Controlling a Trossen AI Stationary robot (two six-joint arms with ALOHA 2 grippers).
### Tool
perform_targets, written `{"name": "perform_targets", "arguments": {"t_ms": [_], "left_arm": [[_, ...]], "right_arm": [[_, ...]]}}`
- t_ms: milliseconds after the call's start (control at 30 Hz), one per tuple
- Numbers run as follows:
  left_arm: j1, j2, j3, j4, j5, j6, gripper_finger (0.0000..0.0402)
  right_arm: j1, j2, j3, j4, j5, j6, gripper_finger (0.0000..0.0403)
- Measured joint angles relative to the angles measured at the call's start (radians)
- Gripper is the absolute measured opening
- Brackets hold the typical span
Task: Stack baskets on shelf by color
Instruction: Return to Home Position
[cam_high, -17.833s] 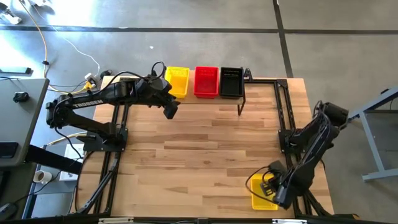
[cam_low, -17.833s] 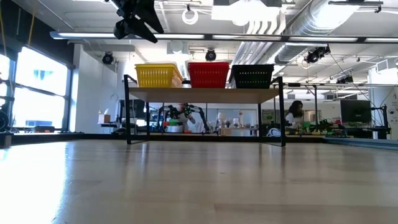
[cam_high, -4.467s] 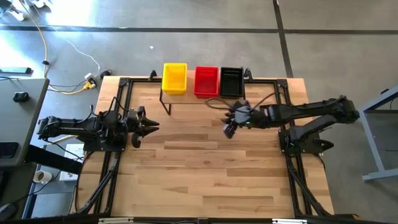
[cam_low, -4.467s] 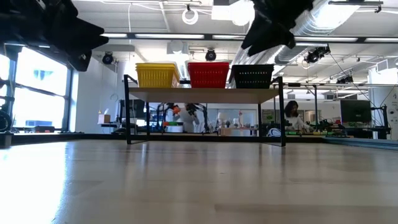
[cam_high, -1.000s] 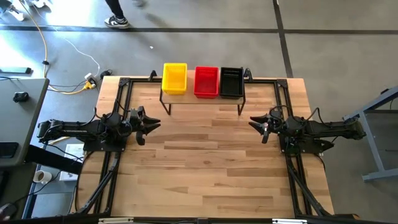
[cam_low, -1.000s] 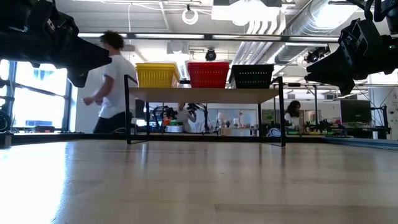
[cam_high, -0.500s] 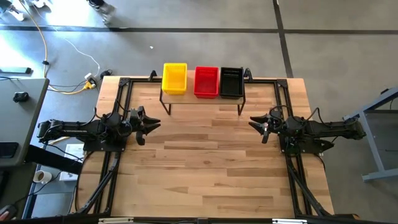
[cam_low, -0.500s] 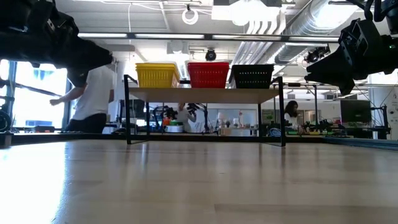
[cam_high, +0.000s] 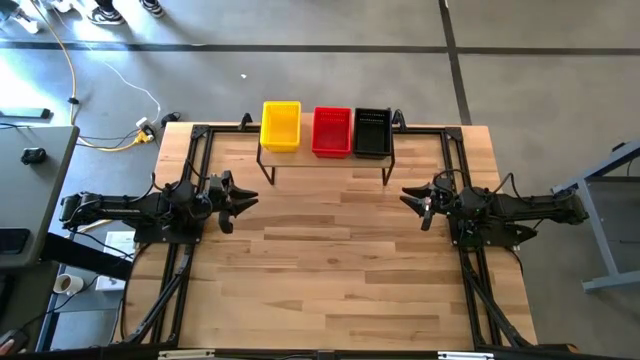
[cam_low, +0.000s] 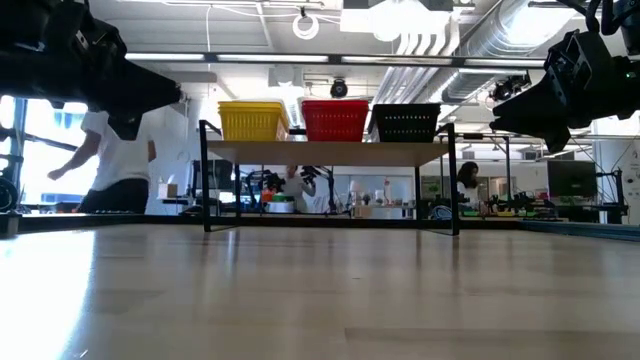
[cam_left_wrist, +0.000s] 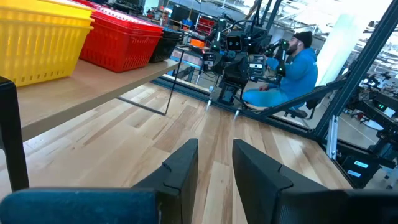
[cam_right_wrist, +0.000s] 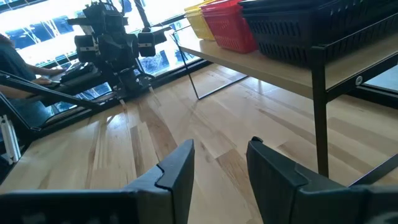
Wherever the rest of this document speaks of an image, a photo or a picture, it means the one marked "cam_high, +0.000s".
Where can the small black device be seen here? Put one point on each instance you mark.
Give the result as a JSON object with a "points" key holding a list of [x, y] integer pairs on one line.
{"points": [[34, 156]]}

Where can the silver bracket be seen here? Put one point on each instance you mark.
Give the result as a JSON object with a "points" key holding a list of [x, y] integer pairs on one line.
{"points": [[465, 356], [185, 354]]}

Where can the white power strip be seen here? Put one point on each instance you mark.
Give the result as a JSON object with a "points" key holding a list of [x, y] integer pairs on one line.
{"points": [[144, 124]]}

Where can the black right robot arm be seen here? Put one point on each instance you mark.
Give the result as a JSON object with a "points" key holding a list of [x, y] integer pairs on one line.
{"points": [[530, 205]]}

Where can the black support beam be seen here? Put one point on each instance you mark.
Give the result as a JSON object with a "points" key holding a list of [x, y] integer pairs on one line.
{"points": [[85, 255]]}

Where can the black handheld device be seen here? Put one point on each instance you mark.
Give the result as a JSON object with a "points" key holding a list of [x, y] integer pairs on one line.
{"points": [[12, 342]]}

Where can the black tablet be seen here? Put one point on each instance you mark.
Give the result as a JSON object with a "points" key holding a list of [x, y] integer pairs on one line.
{"points": [[12, 241]]}

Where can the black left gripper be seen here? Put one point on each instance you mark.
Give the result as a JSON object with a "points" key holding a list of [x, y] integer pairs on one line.
{"points": [[220, 192]]}

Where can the white box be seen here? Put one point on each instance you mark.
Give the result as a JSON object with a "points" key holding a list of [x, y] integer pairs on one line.
{"points": [[120, 245]]}

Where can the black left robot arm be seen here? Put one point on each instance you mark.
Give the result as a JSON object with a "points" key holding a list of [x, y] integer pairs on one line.
{"points": [[115, 205]]}

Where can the white mug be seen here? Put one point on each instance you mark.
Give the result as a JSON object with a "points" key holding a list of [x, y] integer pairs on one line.
{"points": [[67, 284]]}

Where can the black power adapter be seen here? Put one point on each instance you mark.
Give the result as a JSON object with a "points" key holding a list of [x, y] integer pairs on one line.
{"points": [[170, 119]]}

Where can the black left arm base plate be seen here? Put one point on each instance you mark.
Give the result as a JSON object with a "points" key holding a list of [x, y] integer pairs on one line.
{"points": [[150, 235]]}

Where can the black aluminium extrusion frame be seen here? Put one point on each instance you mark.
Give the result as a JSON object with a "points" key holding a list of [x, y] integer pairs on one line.
{"points": [[182, 270]]}

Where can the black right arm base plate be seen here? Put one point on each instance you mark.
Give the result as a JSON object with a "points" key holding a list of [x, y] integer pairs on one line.
{"points": [[500, 235]]}

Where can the black clamp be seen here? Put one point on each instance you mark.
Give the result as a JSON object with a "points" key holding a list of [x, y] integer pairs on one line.
{"points": [[399, 120], [246, 121]]}

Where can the person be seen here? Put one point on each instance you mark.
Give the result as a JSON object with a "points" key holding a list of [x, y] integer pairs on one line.
{"points": [[27, 22], [105, 17]]}

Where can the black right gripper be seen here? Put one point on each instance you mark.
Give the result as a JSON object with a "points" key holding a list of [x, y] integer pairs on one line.
{"points": [[441, 197]]}

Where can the grey side table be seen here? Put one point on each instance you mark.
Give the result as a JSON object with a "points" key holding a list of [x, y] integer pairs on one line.
{"points": [[30, 200]]}

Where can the grey-blue metal table frame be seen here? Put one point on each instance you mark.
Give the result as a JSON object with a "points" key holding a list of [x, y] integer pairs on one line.
{"points": [[600, 235]]}

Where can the wooden shelf with black legs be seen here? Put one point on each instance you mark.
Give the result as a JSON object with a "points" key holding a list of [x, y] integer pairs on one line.
{"points": [[305, 161]]}

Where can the black flat bar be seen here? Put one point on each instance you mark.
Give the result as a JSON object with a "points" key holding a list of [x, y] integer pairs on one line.
{"points": [[25, 113]]}

